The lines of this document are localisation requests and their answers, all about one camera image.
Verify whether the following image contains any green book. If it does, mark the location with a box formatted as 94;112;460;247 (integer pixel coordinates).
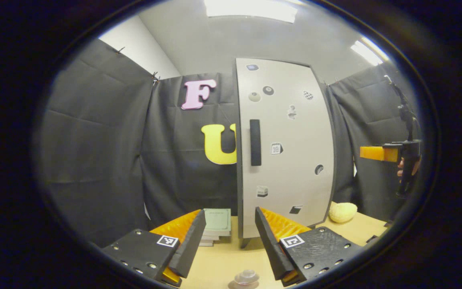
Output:
203;208;232;233

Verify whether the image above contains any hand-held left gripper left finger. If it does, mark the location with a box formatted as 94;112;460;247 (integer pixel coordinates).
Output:
101;209;207;287

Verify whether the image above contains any brown round coaster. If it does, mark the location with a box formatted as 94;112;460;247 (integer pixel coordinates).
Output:
227;280;261;289

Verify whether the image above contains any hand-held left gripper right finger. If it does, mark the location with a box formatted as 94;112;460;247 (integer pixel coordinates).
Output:
255;206;363;287

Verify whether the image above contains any dark grey cabinet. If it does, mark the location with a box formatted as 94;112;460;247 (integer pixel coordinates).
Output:
235;58;253;249

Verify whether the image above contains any yellow bread toy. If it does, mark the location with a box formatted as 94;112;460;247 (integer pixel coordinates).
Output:
328;201;358;224

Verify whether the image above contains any small clear glass bottle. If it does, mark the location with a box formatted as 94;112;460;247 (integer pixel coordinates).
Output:
234;269;261;286

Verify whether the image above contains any black cabinet door handle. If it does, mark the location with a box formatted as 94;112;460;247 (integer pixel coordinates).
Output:
249;119;262;167

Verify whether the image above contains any light grey cabinet door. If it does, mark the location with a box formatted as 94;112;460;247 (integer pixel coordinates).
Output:
236;58;337;240

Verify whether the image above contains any black backdrop cloth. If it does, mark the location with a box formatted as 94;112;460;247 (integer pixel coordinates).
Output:
38;38;422;246

